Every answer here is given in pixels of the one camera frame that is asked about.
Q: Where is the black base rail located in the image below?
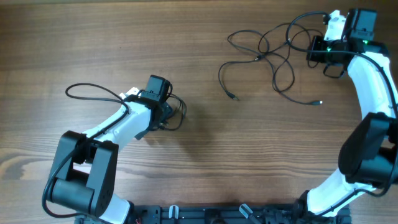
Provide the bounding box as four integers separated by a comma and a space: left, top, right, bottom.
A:
126, 204, 352, 224

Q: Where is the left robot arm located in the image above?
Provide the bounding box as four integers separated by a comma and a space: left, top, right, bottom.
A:
41, 75, 173, 223

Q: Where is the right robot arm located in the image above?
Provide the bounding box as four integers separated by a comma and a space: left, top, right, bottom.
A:
297, 8, 397, 221

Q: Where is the short black USB cable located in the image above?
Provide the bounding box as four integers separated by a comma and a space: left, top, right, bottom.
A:
160, 92, 188, 131

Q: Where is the left camera black cable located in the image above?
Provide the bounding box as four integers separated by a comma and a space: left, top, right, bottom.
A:
40, 82, 130, 219

